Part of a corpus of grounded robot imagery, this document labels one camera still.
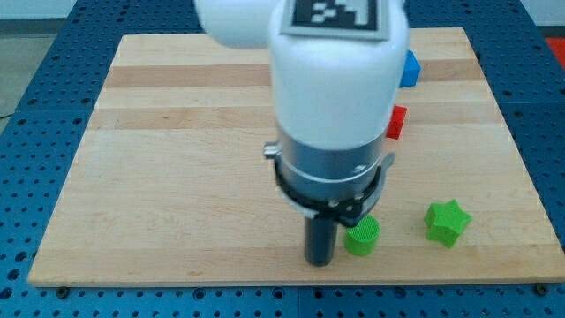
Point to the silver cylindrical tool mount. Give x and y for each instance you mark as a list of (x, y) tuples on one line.
[(340, 185)]

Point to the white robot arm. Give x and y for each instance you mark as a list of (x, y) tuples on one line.
[(335, 69)]

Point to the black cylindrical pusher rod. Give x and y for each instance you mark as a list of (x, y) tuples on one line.
[(320, 236)]

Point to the green cylinder block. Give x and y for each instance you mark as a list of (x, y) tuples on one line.
[(361, 239)]

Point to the wooden board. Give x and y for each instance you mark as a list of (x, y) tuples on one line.
[(169, 186)]

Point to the green star block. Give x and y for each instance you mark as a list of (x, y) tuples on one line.
[(446, 222)]

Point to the blue block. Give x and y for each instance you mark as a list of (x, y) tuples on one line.
[(411, 71)]

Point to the black white fiducial marker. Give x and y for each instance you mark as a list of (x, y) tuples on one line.
[(366, 20)]

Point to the red block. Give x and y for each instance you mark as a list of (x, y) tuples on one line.
[(396, 122)]

